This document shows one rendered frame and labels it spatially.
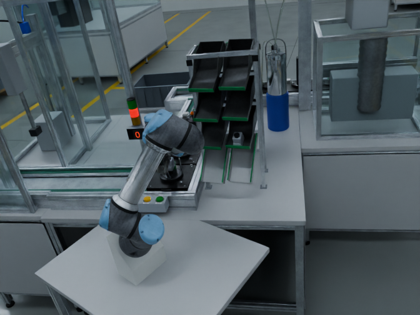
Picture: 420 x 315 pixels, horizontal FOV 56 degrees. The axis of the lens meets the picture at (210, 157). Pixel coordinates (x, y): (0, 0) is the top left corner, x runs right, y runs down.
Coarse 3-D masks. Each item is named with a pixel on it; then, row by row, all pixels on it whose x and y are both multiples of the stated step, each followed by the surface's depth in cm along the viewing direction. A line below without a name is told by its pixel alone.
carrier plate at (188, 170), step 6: (186, 168) 236; (192, 168) 235; (156, 174) 234; (186, 174) 230; (192, 174) 230; (156, 180) 228; (180, 180) 225; (186, 180) 224; (150, 186) 223; (156, 186) 223; (162, 186) 222; (168, 186) 221; (174, 186) 220; (180, 186) 220; (186, 186) 219
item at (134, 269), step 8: (112, 232) 173; (112, 240) 172; (112, 248) 173; (120, 248) 172; (152, 248) 179; (160, 248) 181; (120, 256) 172; (128, 256) 172; (144, 256) 176; (152, 256) 179; (160, 256) 183; (120, 264) 177; (128, 264) 171; (136, 264) 173; (144, 264) 176; (152, 264) 180; (160, 264) 185; (120, 272) 181; (128, 272) 175; (136, 272) 174; (144, 272) 178; (128, 280) 179; (136, 280) 175
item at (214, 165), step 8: (224, 144) 219; (208, 152) 221; (216, 152) 219; (224, 152) 218; (208, 160) 220; (216, 160) 218; (224, 160) 217; (208, 168) 218; (216, 168) 217; (224, 168) 211; (200, 176) 214; (208, 176) 217; (216, 176) 216; (224, 176) 212
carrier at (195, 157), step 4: (168, 152) 255; (184, 152) 248; (200, 152) 251; (172, 156) 247; (176, 156) 245; (184, 156) 245; (188, 156) 247; (192, 156) 247; (196, 156) 246; (176, 160) 245; (180, 160) 245; (184, 160) 244; (188, 160) 244; (192, 160) 243; (196, 160) 242; (176, 164) 242; (184, 164) 241; (188, 164) 241; (192, 164) 240; (196, 164) 240
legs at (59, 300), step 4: (48, 288) 195; (52, 292) 195; (56, 292) 196; (52, 296) 198; (56, 296) 197; (60, 296) 199; (52, 300) 201; (56, 300) 197; (60, 300) 199; (64, 300) 202; (56, 304) 201; (60, 304) 200; (64, 304) 202; (68, 304) 204; (60, 308) 200; (64, 308) 204; (68, 308) 205; (60, 312) 204; (64, 312) 203; (68, 312) 205
